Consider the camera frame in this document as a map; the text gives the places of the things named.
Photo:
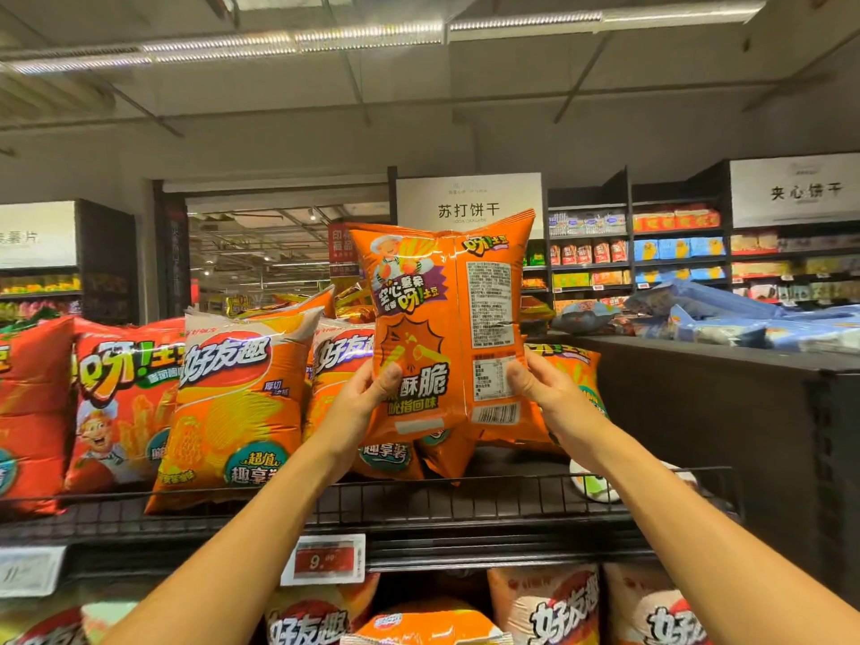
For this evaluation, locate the red and green snack bag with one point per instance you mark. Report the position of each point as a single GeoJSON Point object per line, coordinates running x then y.
{"type": "Point", "coordinates": [60, 621]}

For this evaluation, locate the red hanging sign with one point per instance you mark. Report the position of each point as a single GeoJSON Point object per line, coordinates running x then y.
{"type": "Point", "coordinates": [341, 251]}

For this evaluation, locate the orange and white chips bag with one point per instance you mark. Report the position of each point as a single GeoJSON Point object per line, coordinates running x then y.
{"type": "Point", "coordinates": [547, 607]}
{"type": "Point", "coordinates": [235, 409]}
{"type": "Point", "coordinates": [336, 359]}
{"type": "Point", "coordinates": [316, 617]}
{"type": "Point", "coordinates": [652, 607]}

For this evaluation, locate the red snack bag with chef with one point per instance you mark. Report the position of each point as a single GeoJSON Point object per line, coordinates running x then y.
{"type": "Point", "coordinates": [121, 409]}

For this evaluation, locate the heap of orange snack bags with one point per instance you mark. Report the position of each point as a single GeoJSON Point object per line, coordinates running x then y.
{"type": "Point", "coordinates": [302, 303]}

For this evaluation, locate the dark shelving unit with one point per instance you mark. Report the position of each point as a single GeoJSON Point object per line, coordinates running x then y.
{"type": "Point", "coordinates": [107, 261]}

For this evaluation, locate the black store shelving unit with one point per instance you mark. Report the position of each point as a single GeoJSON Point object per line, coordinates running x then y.
{"type": "Point", "coordinates": [630, 194]}

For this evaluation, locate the row of yellow shelved packets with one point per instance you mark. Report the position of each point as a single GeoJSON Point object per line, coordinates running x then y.
{"type": "Point", "coordinates": [40, 285]}

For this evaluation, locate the black pillar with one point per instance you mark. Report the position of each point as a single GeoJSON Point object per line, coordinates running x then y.
{"type": "Point", "coordinates": [173, 255]}

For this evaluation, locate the person's right thumb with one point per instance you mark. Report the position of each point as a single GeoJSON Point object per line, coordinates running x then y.
{"type": "Point", "coordinates": [523, 386]}

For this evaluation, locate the person's left hand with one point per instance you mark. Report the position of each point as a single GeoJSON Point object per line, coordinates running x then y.
{"type": "Point", "coordinates": [353, 416]}

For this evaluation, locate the white sign on dark shelving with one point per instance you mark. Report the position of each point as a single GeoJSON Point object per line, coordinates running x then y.
{"type": "Point", "coordinates": [37, 233]}

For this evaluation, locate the person's right forearm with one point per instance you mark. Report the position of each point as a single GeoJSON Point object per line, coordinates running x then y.
{"type": "Point", "coordinates": [699, 550]}

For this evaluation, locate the rows of shelved snack packets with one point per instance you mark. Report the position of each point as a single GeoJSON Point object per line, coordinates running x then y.
{"type": "Point", "coordinates": [672, 251]}

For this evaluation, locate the plain red snack bag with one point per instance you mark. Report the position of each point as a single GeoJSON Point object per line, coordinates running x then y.
{"type": "Point", "coordinates": [30, 409]}

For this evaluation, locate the person's right hand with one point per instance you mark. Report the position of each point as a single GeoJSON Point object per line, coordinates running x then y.
{"type": "Point", "coordinates": [561, 409]}

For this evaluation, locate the pile of blue packets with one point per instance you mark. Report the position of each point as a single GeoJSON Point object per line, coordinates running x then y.
{"type": "Point", "coordinates": [725, 322]}

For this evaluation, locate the person's left thumb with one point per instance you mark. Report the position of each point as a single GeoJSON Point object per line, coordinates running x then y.
{"type": "Point", "coordinates": [384, 388]}

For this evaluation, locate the white and green packet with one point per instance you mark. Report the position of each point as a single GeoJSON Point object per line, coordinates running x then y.
{"type": "Point", "coordinates": [594, 487]}

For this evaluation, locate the red and white price tag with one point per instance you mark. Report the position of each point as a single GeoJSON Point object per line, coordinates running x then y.
{"type": "Point", "coordinates": [324, 560]}

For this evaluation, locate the wide white aisle sign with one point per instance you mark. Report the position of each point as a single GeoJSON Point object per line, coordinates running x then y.
{"type": "Point", "coordinates": [796, 189]}

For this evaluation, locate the person's left forearm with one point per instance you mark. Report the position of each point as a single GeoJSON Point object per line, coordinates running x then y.
{"type": "Point", "coordinates": [248, 550]}

